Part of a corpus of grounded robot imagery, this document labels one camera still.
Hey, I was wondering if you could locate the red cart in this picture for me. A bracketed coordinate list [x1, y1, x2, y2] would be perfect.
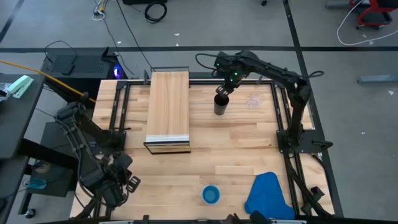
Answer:
[349, 0, 398, 30]

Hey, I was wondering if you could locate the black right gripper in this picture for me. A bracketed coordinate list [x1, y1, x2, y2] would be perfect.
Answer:
[215, 63, 246, 98]

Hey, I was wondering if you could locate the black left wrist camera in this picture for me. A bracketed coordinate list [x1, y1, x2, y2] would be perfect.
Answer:
[112, 151, 134, 171]

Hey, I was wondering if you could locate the black low cart shelf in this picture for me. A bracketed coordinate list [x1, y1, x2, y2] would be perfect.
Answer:
[26, 121, 81, 198]

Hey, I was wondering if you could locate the long white floor cable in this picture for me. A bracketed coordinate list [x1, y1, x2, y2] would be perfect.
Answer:
[336, 0, 398, 47]

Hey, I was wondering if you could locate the small black box device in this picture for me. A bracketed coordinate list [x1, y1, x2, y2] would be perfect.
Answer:
[61, 63, 75, 76]

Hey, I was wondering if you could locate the black cup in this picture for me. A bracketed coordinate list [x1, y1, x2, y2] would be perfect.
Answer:
[213, 93, 230, 116]

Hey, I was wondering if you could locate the blue cloth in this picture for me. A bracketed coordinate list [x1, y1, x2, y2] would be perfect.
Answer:
[244, 171, 296, 220]

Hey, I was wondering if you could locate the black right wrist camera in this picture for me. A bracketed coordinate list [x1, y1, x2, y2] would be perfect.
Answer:
[213, 51, 233, 72]

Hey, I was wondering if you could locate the white cable bundle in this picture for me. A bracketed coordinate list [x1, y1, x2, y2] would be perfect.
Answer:
[91, 0, 109, 22]

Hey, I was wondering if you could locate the black coiled cable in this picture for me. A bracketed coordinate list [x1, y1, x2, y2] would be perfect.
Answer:
[144, 2, 168, 24]

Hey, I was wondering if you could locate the clear plastic bag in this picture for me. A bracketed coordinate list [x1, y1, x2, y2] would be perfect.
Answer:
[0, 82, 12, 102]

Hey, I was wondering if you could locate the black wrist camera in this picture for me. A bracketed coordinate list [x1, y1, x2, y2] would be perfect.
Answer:
[213, 51, 233, 72]
[112, 151, 134, 171]

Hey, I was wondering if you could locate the blue transparent bottle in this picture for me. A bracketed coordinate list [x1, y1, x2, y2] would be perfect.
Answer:
[23, 177, 48, 190]

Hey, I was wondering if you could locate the grey floor bar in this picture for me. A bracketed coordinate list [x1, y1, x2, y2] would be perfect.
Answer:
[325, 1, 352, 9]
[356, 73, 398, 85]

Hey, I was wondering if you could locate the blue cup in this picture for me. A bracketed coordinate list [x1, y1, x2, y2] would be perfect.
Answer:
[201, 185, 221, 205]

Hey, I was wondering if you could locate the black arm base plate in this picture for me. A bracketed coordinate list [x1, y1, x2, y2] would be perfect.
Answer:
[276, 129, 333, 154]
[107, 129, 127, 150]

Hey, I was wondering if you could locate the yellow cable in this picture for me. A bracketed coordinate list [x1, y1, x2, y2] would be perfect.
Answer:
[0, 59, 96, 104]

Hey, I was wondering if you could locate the mint green stapler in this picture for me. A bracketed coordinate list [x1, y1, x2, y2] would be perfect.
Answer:
[6, 75, 34, 100]

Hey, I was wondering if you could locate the black aluminium table frame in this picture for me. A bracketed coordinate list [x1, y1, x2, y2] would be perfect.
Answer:
[93, 79, 336, 218]

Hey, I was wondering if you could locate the black side desk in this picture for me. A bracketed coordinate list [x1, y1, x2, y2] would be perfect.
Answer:
[0, 73, 46, 159]

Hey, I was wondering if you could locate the long black floor cable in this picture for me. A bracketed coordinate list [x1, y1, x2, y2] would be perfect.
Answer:
[116, 0, 153, 71]

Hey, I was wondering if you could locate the clear plastic mug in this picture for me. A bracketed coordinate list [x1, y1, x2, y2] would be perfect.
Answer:
[246, 93, 265, 110]

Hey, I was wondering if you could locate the black computer tower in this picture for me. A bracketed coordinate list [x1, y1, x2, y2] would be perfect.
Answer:
[40, 47, 128, 110]

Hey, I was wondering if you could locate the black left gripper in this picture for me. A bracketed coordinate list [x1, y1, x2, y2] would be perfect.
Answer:
[104, 169, 142, 208]

